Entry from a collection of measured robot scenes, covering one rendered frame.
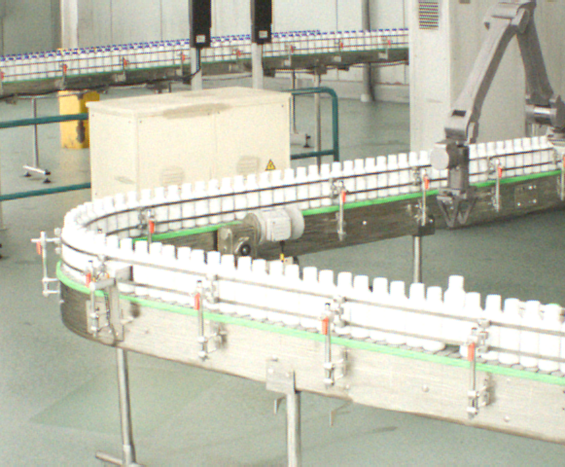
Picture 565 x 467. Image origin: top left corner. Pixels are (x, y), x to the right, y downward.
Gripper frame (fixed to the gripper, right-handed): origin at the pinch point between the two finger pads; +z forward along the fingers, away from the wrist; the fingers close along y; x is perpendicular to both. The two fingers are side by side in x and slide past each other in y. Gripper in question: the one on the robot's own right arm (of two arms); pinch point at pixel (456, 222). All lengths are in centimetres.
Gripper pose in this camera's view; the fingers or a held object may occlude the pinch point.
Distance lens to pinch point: 334.9
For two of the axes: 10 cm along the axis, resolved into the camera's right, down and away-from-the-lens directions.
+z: -0.1, 9.8, 1.8
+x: 8.0, 1.2, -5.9
